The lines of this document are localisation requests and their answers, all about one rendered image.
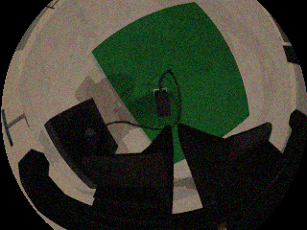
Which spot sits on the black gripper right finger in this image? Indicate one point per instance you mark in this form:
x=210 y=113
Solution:
x=211 y=158

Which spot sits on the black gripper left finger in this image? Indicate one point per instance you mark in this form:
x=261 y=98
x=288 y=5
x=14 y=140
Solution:
x=151 y=168

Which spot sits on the green circuit board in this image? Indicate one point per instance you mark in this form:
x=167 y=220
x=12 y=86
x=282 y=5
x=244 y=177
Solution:
x=182 y=39

